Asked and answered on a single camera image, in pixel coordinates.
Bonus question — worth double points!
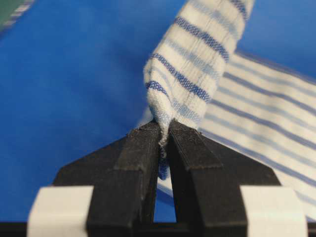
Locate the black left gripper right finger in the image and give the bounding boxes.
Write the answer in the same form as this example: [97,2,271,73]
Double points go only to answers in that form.
[166,118,308,237]

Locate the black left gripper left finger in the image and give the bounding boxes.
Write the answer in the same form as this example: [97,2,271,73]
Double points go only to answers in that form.
[27,120,161,237]

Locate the blue striped white towel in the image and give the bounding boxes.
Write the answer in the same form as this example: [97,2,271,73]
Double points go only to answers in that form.
[144,0,316,219]

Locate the blue table cloth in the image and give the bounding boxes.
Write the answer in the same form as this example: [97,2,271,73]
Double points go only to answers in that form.
[0,0,316,222]

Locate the green mat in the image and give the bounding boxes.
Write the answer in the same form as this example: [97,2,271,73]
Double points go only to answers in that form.
[0,0,35,36]

